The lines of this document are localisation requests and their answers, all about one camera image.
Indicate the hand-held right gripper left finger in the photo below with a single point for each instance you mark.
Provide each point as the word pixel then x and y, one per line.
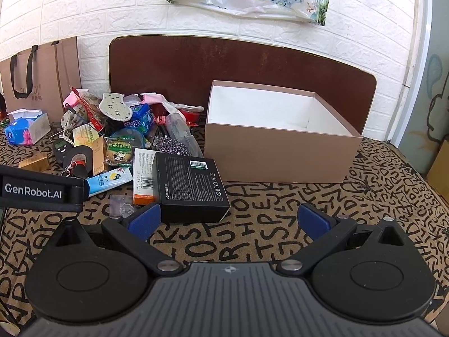
pixel 145 221

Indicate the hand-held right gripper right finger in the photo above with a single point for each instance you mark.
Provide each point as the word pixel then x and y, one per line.
pixel 314 221

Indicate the clear plastic flower sheet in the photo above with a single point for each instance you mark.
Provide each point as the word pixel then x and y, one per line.
pixel 122 206

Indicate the white orange box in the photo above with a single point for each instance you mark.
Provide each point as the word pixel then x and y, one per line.
pixel 143 172

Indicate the black product box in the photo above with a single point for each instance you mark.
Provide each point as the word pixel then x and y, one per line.
pixel 189 189

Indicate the brown cardboard box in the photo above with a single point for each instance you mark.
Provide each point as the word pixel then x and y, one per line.
pixel 280 154

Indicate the blue gum container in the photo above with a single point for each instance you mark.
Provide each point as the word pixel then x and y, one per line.
pixel 140 119

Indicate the small gold box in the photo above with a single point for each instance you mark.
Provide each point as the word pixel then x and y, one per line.
pixel 35 163

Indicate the black digital scale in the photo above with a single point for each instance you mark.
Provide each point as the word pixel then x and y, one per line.
pixel 63 149

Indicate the black tape roll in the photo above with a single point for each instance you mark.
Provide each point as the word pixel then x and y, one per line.
pixel 86 166

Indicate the blue white tube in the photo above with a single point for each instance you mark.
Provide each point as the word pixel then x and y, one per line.
pixel 105 180

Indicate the blue tissue pack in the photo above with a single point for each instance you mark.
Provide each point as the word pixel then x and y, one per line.
pixel 24 130

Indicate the letter printed blanket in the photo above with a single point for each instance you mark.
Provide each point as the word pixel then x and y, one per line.
pixel 245 210

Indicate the kraft paper box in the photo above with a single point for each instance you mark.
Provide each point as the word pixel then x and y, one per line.
pixel 99 156

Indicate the green snack packet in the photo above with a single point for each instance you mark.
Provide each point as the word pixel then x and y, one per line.
pixel 117 152

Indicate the yellow green card packet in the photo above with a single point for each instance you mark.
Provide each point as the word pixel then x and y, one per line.
pixel 86 135

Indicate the metal scouring ball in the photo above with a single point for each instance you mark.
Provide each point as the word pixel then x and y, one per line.
pixel 172 145

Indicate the blue plastic lid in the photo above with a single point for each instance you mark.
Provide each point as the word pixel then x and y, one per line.
pixel 133 137

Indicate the clear plastic pouch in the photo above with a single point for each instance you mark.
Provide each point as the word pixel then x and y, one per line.
pixel 179 130

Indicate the red snack packet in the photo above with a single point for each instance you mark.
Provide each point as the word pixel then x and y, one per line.
pixel 87 108

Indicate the pink packet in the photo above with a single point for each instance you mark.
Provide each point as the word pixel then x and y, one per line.
pixel 71 99

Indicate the white patterned insole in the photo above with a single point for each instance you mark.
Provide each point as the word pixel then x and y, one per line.
pixel 114 107

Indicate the brown paper shopping bag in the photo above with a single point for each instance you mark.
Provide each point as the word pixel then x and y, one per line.
pixel 45 73

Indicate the pink white sock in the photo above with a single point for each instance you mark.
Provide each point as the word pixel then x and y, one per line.
pixel 158 98

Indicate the brown cardboard piece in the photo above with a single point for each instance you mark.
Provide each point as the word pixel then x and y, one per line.
pixel 438 165

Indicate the brown wooden headboard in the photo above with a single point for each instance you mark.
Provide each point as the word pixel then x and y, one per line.
pixel 175 66

